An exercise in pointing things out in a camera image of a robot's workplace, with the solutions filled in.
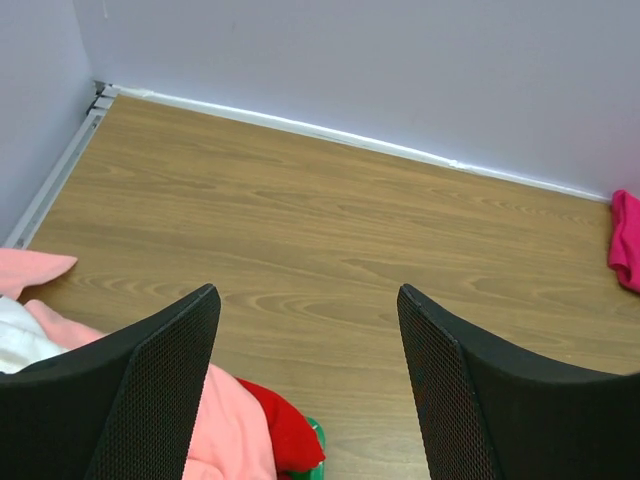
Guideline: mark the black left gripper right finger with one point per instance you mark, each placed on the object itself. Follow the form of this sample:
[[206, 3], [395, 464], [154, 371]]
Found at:
[[489, 409]]

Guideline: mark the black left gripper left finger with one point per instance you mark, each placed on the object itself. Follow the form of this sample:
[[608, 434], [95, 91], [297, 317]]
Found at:
[[121, 407]]

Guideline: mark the white printed t-shirt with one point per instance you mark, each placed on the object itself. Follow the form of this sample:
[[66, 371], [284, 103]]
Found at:
[[23, 341]]

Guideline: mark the salmon pink t-shirt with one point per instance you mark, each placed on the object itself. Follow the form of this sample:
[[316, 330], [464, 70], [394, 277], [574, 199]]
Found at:
[[230, 439]]

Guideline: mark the red t-shirt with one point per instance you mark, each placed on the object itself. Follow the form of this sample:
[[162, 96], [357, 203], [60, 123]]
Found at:
[[286, 424]]

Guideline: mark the green plastic bin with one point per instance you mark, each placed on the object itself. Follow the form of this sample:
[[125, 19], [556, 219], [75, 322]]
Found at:
[[309, 455]]

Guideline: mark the folded magenta t-shirt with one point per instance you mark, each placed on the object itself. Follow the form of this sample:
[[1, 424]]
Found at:
[[623, 256]]

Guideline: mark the aluminium table edge rail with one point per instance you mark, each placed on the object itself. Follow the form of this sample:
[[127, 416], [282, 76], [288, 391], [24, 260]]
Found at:
[[35, 213]]

